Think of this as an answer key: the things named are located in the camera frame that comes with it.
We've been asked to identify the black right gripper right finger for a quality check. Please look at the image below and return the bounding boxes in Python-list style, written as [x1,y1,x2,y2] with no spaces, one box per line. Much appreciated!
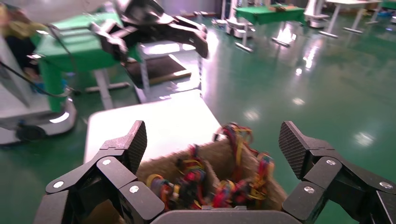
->
[278,120,396,224]

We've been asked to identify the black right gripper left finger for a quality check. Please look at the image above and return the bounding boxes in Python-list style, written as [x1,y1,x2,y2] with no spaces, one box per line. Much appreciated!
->
[33,120,165,224]

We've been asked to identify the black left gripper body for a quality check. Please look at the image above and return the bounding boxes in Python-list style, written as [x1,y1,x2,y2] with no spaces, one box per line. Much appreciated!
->
[114,0,177,35]

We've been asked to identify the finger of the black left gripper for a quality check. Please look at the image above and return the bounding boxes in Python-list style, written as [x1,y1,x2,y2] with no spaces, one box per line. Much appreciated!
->
[155,15,209,59]
[91,21,137,61]

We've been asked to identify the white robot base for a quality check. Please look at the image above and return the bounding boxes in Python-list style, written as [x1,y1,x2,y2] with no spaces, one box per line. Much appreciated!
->
[0,34,78,147]

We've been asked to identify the large green covered table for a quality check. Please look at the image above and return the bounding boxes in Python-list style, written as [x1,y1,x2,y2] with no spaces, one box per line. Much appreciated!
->
[34,12,140,112]

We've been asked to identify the white background machine base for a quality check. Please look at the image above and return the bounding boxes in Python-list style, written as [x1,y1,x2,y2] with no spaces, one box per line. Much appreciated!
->
[224,0,250,40]

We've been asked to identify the dark low platform board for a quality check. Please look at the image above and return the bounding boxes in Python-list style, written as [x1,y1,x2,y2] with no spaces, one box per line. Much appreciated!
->
[125,55,193,91]

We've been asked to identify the brown cardboard box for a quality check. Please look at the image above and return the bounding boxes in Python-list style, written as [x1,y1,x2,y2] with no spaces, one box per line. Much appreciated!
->
[136,139,288,212]

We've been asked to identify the small green covered table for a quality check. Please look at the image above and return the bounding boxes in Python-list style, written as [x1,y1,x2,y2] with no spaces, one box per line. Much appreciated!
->
[233,3,306,52]

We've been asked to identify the blurred bystander person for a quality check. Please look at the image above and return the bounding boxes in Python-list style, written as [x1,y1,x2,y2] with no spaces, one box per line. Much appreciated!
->
[0,3,42,75]

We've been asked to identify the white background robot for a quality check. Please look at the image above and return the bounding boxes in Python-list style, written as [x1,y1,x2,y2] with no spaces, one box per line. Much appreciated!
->
[304,0,331,29]

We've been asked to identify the grey power supply, coloured cables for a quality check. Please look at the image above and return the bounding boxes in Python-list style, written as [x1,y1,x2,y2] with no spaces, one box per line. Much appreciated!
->
[215,123,257,183]
[213,151,276,208]

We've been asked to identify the colourful wire bundle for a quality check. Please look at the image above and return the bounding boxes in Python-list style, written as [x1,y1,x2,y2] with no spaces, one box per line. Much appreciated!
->
[145,145,208,211]

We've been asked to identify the black floor cable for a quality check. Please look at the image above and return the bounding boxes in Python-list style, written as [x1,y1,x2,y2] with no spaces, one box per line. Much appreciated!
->
[0,60,75,99]

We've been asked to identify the white frame table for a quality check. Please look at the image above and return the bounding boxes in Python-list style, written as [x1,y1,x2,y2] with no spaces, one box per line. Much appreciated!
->
[318,0,384,39]

